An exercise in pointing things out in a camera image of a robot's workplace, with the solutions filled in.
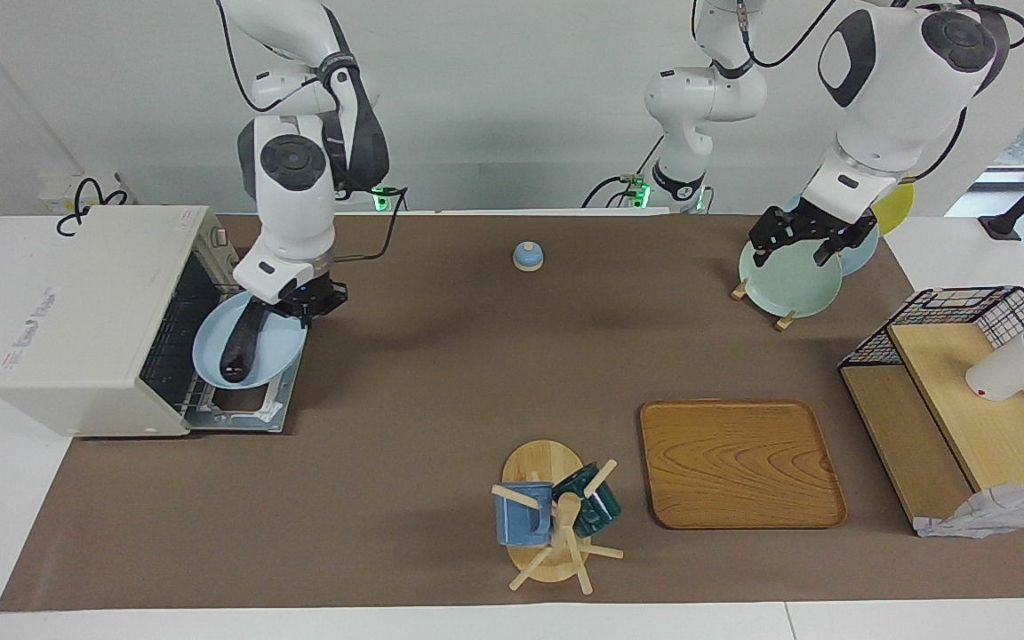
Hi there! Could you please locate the light blue ridged plate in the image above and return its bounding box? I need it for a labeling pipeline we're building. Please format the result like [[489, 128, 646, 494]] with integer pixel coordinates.
[[191, 290, 309, 390]]

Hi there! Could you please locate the dark purple eggplant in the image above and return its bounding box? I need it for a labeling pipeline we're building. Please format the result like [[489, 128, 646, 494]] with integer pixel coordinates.
[[219, 297, 267, 386]]

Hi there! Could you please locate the glass oven door with handle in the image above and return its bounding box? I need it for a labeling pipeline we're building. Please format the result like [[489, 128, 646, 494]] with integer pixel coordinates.
[[180, 353, 301, 436]]

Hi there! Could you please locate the beige toaster oven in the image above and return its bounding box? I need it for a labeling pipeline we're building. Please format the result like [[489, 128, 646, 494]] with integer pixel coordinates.
[[0, 204, 242, 439]]

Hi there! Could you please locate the light blue smooth plate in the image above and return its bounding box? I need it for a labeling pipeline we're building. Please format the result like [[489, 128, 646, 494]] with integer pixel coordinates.
[[782, 191, 880, 277]]

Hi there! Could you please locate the pale green plate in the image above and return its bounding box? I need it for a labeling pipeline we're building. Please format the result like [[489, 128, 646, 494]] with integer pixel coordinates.
[[737, 237, 845, 320]]

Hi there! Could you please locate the wooden plate rack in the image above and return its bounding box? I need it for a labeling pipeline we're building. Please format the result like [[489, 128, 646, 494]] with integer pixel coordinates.
[[731, 277, 798, 332]]

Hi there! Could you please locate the yellow plate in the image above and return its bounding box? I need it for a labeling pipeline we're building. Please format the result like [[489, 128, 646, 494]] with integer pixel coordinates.
[[871, 180, 916, 237]]

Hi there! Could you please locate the brown table mat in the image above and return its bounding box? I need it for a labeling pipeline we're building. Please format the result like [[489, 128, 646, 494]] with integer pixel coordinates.
[[0, 212, 1024, 613]]

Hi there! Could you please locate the white cup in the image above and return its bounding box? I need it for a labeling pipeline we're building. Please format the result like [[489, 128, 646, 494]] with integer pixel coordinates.
[[964, 332, 1024, 403]]

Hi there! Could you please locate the wooden serving tray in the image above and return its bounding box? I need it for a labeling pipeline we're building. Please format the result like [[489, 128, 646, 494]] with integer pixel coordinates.
[[638, 399, 849, 532]]

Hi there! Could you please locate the wooden mug tree stand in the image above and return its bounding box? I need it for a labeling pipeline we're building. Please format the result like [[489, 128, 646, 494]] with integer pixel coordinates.
[[491, 438, 626, 596]]

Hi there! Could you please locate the blue mug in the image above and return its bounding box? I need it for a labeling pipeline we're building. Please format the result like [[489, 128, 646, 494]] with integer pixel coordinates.
[[494, 481, 556, 548]]

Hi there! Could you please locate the dark green mug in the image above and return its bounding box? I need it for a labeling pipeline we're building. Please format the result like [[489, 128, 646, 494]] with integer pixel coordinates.
[[552, 461, 623, 540]]

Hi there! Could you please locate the marble patterned cloth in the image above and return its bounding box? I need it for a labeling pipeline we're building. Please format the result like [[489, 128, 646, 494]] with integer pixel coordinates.
[[914, 477, 1024, 540]]

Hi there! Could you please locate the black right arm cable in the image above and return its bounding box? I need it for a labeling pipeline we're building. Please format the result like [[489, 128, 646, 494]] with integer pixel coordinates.
[[332, 186, 409, 264]]

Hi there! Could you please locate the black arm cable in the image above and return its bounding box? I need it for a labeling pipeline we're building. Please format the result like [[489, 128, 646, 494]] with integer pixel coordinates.
[[692, 0, 1024, 70], [332, 186, 409, 264]]

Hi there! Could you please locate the metal wire oven rack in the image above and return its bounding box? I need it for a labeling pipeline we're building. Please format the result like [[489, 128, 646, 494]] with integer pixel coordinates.
[[140, 256, 239, 416]]

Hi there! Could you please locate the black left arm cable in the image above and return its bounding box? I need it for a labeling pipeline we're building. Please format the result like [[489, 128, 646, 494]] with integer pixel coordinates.
[[692, 0, 1024, 70]]

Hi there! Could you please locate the black oven power cord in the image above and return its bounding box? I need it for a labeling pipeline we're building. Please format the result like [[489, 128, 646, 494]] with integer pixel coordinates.
[[56, 177, 132, 237]]

